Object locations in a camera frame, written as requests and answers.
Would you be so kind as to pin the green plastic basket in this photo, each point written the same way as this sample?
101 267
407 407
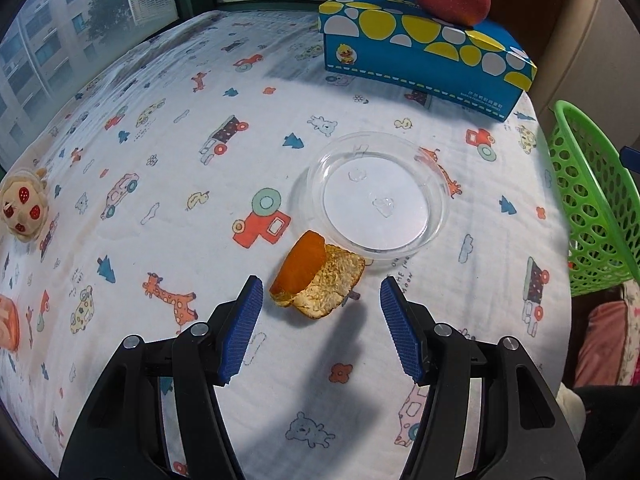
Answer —
595 200

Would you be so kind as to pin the grey apartment building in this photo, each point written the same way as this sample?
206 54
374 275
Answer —
40 50

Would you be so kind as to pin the pink patterned cloth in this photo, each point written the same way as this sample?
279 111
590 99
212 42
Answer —
605 340

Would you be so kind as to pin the tree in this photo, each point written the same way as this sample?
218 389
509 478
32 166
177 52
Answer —
112 10

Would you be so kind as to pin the printed blanket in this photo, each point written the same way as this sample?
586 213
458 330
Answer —
200 185

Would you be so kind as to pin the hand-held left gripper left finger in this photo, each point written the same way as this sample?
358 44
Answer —
240 330

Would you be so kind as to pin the beige plush toy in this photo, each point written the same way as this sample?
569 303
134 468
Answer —
22 207

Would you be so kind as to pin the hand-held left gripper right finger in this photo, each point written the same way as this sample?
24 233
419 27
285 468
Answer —
400 330

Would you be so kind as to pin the orange water bottle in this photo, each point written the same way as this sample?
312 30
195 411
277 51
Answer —
7 322

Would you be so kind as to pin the clear plastic dish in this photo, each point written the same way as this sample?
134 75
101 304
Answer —
380 195

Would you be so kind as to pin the piece of bread cake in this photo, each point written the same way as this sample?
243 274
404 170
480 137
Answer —
300 265

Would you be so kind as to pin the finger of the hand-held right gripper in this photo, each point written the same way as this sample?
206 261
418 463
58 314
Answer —
631 153

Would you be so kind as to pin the blue spotted tissue box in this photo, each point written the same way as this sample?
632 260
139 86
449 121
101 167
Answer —
425 60

